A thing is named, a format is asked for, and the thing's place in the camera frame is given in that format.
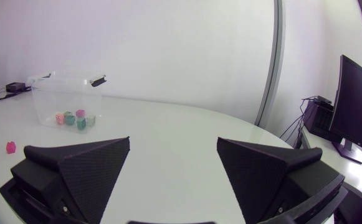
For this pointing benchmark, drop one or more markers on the black power brick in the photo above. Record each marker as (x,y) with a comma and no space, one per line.
(15,87)

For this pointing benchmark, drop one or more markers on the clear plastic container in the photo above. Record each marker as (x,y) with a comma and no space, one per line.
(65,101)

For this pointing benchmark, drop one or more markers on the red toy brick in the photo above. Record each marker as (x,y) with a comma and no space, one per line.
(11,147)

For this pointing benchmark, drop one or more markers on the pale green toy brick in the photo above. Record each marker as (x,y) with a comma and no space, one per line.
(91,120)

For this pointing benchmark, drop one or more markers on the dark green toy brick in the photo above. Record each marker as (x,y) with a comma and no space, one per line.
(69,119)

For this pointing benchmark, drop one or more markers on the pink toy brick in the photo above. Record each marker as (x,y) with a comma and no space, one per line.
(80,113)

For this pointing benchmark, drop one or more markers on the dark computer monitor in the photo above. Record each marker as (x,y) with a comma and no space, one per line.
(355,112)

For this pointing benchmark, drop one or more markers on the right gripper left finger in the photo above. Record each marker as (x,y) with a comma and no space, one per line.
(84,174)

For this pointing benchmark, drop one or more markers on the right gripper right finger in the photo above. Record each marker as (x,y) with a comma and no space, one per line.
(261,177)

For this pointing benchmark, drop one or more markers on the black desktop box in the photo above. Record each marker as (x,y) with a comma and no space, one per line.
(319,119)

